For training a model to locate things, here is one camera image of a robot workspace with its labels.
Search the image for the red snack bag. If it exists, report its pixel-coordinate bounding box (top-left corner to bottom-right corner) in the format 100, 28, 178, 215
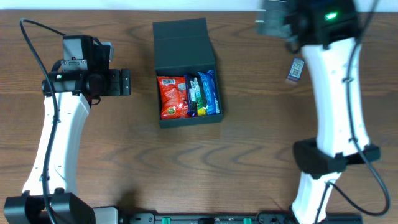
157, 77, 189, 120

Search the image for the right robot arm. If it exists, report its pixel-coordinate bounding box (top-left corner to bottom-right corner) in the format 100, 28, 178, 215
257, 1, 380, 223

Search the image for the yellow snack bag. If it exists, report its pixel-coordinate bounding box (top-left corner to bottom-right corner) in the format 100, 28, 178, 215
197, 107, 207, 116

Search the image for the green chocolate bar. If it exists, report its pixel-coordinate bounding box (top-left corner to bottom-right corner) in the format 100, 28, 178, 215
193, 78, 206, 110

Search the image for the blue Oreo cookie pack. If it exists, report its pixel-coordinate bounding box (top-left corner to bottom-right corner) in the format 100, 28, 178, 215
198, 70, 220, 115

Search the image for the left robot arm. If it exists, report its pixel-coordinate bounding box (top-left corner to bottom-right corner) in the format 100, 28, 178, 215
4, 35, 131, 223

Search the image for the small dark blue packet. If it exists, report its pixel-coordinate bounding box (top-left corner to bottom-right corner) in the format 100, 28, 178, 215
285, 58, 305, 84

